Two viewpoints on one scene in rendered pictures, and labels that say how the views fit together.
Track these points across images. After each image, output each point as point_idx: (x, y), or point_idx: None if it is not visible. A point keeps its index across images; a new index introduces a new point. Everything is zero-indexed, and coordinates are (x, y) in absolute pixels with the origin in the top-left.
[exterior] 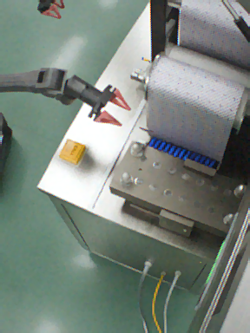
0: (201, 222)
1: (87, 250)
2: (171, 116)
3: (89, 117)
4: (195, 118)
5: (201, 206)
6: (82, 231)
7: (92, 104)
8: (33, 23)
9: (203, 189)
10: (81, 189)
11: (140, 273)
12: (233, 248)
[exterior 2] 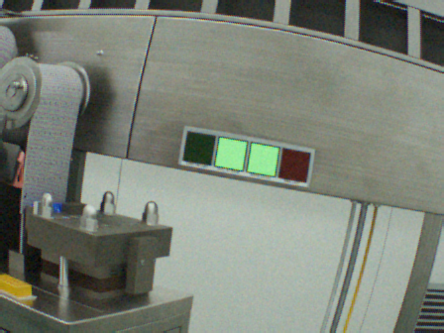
0: (152, 229)
1: None
2: (44, 132)
3: (12, 175)
4: (59, 113)
5: (128, 224)
6: None
7: (6, 152)
8: None
9: (102, 218)
10: (72, 307)
11: None
12: (277, 38)
